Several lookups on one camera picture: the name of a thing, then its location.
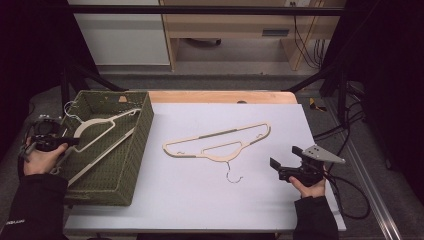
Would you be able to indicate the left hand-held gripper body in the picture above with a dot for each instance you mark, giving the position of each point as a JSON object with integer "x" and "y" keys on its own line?
{"x": 46, "y": 133}

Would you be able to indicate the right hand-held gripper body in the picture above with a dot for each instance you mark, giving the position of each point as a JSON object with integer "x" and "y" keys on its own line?
{"x": 310, "y": 170}

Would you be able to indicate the beige clothes hanger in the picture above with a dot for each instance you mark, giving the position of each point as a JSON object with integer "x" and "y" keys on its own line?
{"x": 97, "y": 121}
{"x": 218, "y": 156}

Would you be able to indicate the green woven basket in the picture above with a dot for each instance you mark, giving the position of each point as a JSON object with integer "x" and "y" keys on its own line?
{"x": 126, "y": 160}

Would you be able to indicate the person's right hand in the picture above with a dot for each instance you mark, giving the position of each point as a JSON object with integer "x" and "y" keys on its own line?
{"x": 311, "y": 190}

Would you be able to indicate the person's left hand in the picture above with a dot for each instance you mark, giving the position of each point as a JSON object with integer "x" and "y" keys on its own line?
{"x": 41, "y": 163}

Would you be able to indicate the yellow and black tool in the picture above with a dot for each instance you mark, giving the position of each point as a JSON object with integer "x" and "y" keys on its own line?
{"x": 315, "y": 105}

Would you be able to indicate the white table mat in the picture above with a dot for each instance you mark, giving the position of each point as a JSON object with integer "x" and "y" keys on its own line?
{"x": 200, "y": 203}

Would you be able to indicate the wooden table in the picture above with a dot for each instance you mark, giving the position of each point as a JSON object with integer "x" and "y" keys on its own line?
{"x": 216, "y": 97}

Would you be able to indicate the white cabinet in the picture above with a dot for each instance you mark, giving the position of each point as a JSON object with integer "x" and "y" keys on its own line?
{"x": 126, "y": 40}

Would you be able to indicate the light wooden desk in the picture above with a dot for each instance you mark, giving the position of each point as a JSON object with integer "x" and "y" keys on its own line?
{"x": 233, "y": 25}

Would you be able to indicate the black frame strut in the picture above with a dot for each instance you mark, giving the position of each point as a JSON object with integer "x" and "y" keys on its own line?
{"x": 71, "y": 80}
{"x": 335, "y": 80}

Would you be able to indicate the aluminium rail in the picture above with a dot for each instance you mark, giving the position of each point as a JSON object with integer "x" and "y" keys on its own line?
{"x": 373, "y": 196}

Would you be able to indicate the black horizontal frame bar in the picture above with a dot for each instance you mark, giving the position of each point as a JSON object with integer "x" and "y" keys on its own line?
{"x": 200, "y": 10}

